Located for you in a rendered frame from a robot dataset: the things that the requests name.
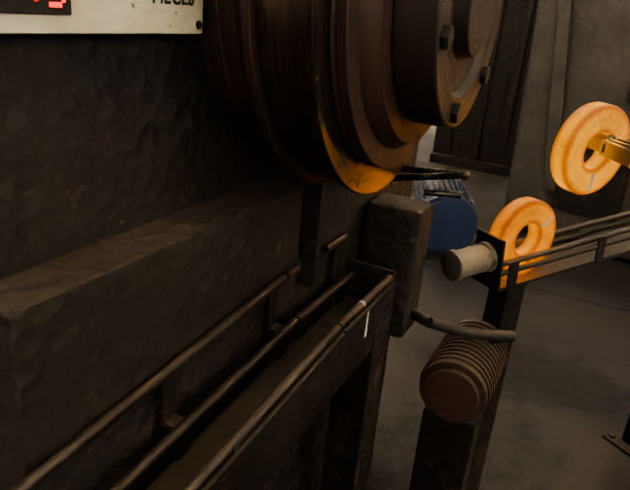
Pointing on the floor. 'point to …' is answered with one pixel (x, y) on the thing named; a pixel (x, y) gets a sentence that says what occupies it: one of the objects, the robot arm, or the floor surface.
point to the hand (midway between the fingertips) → (594, 139)
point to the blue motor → (449, 216)
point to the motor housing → (454, 407)
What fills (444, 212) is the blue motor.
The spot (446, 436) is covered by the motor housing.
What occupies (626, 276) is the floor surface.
